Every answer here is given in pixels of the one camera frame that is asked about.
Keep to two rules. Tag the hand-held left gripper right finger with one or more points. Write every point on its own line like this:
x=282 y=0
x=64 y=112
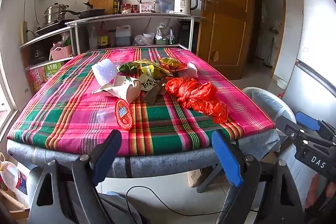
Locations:
x=225 y=158

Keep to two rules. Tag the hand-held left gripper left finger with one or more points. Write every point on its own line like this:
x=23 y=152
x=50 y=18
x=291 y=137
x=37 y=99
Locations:
x=105 y=158

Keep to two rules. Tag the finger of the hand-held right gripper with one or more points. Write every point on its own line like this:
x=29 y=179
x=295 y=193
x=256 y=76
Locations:
x=286 y=125
x=307 y=120

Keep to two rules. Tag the white trash bin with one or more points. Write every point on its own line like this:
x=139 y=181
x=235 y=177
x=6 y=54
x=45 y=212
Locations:
x=265 y=106

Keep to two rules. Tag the white green snack packet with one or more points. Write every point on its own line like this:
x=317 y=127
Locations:
x=149 y=85

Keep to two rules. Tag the person's right hand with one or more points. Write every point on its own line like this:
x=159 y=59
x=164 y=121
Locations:
x=324 y=192

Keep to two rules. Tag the cardboard box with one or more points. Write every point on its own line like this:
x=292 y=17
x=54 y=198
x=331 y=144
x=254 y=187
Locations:
x=194 y=178

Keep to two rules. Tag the clear cup with red lid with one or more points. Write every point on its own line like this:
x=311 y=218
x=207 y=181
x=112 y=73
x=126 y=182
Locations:
x=124 y=113

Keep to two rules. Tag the plaid tablecloth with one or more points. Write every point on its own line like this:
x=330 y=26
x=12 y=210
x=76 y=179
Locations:
x=78 y=108

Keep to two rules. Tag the orange plastic bag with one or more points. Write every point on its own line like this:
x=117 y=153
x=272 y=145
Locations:
x=197 y=98

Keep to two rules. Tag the torn white paper bowl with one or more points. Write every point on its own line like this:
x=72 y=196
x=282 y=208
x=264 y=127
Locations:
x=128 y=91

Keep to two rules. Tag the brown foil wrapper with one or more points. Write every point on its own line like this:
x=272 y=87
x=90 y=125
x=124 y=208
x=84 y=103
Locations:
x=155 y=95

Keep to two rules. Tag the white plastic container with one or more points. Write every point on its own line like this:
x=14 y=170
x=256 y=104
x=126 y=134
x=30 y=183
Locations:
x=105 y=71

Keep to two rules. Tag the white refrigerator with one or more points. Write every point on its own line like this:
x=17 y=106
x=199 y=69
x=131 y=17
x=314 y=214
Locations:
x=315 y=29

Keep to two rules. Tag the pink white plastic bag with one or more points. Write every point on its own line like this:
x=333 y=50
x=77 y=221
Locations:
x=193 y=70

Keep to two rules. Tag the green snack wrapper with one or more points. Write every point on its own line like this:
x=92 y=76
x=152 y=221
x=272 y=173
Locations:
x=128 y=66

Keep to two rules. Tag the large clear water bottle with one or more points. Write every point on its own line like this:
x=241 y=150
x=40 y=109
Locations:
x=10 y=176

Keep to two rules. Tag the colourful carton box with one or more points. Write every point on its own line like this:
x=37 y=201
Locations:
x=44 y=74

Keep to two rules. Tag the yellow red snack wrapper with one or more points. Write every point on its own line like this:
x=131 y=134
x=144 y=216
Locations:
x=172 y=63

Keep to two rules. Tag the wooden door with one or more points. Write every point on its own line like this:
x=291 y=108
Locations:
x=225 y=29

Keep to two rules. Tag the pink plastic basket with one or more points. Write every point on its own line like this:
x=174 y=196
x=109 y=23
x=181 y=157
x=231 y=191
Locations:
x=61 y=53

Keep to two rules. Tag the yellow label sauce bottle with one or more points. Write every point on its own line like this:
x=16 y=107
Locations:
x=103 y=39

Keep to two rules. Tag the grey plastic bag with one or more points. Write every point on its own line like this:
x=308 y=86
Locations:
x=138 y=40

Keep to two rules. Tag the black appliance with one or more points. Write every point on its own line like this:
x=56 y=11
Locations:
x=39 y=54

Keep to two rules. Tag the dark liquid plastic jug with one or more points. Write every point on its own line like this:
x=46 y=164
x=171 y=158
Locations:
x=123 y=36

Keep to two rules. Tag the white plastic tub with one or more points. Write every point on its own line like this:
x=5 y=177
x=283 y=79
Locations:
x=148 y=38

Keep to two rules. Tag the low white shelf unit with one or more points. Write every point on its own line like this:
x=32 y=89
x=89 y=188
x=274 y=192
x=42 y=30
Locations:
x=44 y=37

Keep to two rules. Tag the clear plastic bags bundle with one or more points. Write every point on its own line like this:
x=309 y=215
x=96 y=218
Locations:
x=160 y=31

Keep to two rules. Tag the black induction cooker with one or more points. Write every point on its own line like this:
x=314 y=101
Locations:
x=51 y=27

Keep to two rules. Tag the black frying pan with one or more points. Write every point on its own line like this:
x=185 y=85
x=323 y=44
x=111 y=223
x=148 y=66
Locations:
x=90 y=12

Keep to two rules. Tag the red jar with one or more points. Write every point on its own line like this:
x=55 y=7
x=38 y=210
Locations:
x=127 y=8
x=135 y=8

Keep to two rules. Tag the steel steamer pot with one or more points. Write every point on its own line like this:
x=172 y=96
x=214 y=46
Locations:
x=55 y=14

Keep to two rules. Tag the dark sauce bottle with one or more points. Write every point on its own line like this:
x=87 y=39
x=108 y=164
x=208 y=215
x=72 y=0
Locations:
x=115 y=5
x=120 y=3

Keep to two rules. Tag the pink utensil holder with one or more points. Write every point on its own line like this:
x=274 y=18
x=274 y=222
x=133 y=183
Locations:
x=147 y=7

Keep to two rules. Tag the white electric kettle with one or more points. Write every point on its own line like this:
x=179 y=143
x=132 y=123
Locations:
x=182 y=3

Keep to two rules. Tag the clear lidded plastic container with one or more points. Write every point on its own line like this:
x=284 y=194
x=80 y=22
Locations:
x=164 y=5

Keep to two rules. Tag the wall power strip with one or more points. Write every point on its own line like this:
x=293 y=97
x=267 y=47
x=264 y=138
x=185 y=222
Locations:
x=24 y=29

